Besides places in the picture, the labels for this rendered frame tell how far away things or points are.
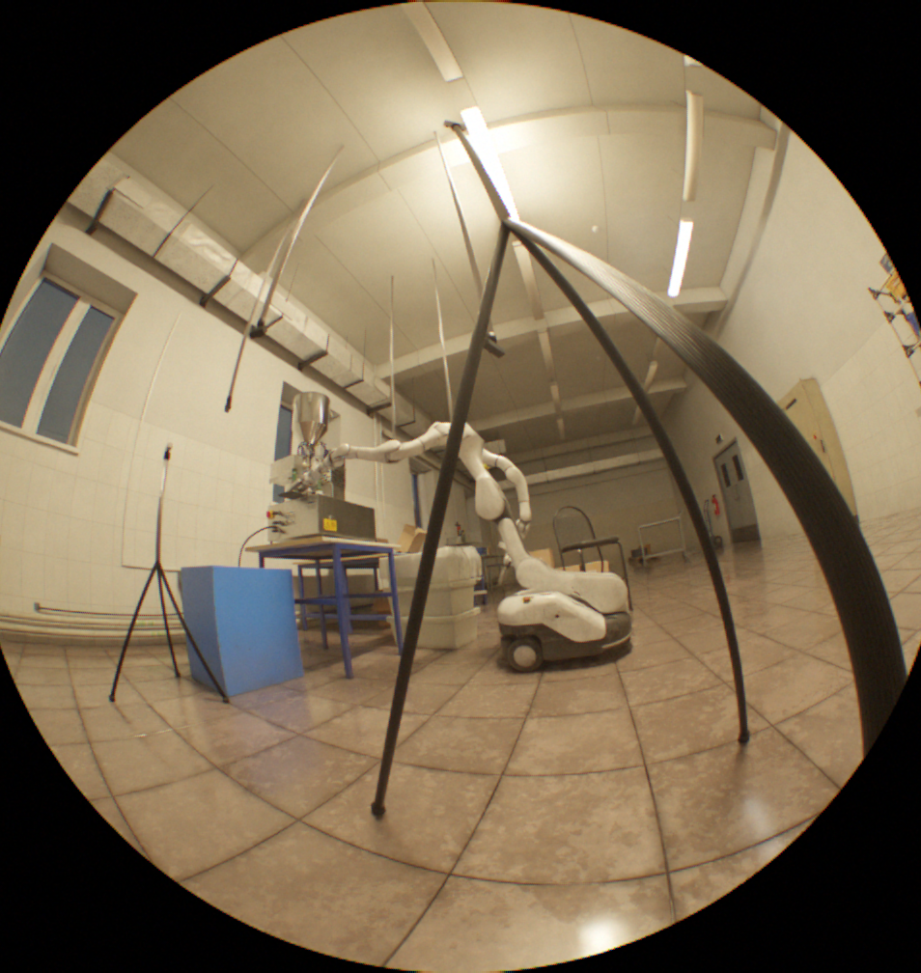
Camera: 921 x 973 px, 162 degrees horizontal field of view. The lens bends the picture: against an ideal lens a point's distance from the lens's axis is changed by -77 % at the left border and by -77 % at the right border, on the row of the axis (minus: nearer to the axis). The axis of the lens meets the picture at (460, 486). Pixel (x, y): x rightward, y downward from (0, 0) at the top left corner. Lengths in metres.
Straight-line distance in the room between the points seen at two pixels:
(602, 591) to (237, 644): 1.72
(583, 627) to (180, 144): 5.39
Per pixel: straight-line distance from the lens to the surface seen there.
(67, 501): 2.97
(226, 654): 1.63
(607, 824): 0.72
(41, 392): 3.63
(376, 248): 4.72
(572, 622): 1.49
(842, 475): 5.08
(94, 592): 2.95
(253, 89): 4.25
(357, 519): 2.16
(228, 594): 1.62
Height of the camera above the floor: 0.52
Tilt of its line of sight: 15 degrees up
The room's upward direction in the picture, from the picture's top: 7 degrees counter-clockwise
